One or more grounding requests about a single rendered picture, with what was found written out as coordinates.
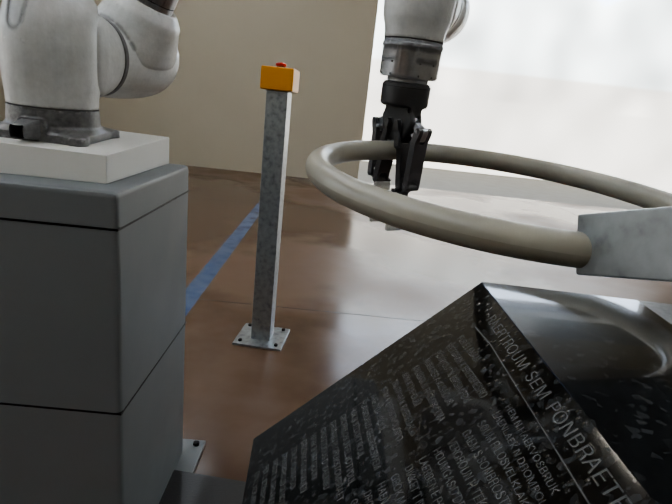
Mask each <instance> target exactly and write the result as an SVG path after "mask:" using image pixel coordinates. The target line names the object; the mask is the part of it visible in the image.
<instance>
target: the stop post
mask: <svg viewBox="0 0 672 504"><path fill-rule="evenodd" d="M299 76H300V72H299V71H298V70H296V69H293V68H286V67H284V66H277V67H276V66H266V65H262V66H261V78H260V88H261V89H265V90H266V106H265V122H264V138H263V153H262V169H261V185H260V201H259V217H258V233H257V249H256V265H255V281H254V297H253V313H252V324H251V323H246V324H245V325H244V327H243V328H242V329H241V331H240V332H239V334H238V335H237V337H236V338H235V340H234V341H233V342H232V344H233V345H239V346H246V347H253V348H260V349H267V350H273V351H281V349H282V347H283V345H284V343H285V341H286V338H287V336H288V334H289V332H290V329H286V328H279V327H274V322H275V309H276V296H277V283H278V270H279V256H280V243H281V230H282V217H283V204H284V191H285V178H286V165H287V152H288V139H289V125H290V112H291V99H292V93H298V89H299Z"/></svg>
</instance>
